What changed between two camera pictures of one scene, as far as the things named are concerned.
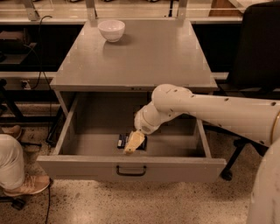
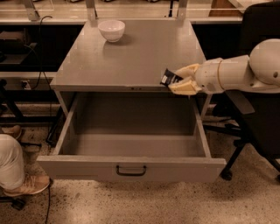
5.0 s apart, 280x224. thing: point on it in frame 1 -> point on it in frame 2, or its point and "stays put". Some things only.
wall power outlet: [27, 86] stays put
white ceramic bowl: [111, 30] stays put
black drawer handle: [117, 168] stays put
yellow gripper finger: [136, 138] -> [185, 87]
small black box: [123, 137] -> [169, 78]
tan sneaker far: [15, 130] stays put
